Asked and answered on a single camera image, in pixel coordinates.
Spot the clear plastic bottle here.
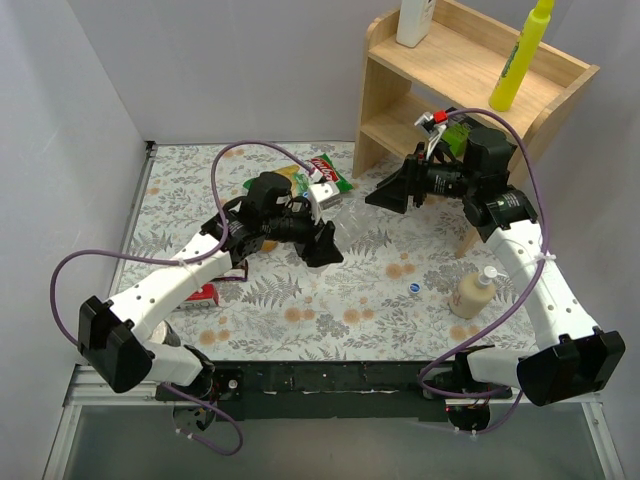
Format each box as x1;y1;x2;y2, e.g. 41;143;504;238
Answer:
332;200;377;253

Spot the orange milk tea bottle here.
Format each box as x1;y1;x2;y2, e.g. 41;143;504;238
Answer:
261;240;278;252

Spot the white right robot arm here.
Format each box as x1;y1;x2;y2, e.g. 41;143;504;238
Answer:
365;127;626;406

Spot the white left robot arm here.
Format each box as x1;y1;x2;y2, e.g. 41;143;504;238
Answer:
78;172;343;400

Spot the cream pump lotion bottle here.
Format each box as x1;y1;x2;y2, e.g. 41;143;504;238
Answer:
448;266;498;320

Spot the yellow squeeze bottle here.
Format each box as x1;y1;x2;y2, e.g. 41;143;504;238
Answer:
488;0;555;112

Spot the white bottle on shelf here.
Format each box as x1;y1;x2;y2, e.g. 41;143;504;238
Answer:
396;0;436;48

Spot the green black box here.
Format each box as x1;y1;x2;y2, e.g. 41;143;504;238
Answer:
441;115;483;157

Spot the green chips bag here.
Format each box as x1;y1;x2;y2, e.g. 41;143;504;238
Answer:
274;154;354;197

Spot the brown chocolate bar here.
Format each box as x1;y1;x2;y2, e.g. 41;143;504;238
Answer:
216;261;249;282

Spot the floral table mat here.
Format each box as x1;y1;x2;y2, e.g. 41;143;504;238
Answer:
102;142;539;362

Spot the wooden shelf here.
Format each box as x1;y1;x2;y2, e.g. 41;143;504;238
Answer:
352;0;601;259

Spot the red white box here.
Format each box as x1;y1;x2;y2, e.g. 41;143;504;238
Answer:
176;283;220;310

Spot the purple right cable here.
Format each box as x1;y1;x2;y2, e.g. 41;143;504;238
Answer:
417;107;551;436

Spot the purple cable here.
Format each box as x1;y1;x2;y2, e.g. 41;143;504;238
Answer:
49;140;324;456
417;107;551;436

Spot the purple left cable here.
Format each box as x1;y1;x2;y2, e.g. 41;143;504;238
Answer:
49;140;324;456

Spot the black front rail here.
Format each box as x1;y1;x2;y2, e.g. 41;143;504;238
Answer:
154;359;514;421

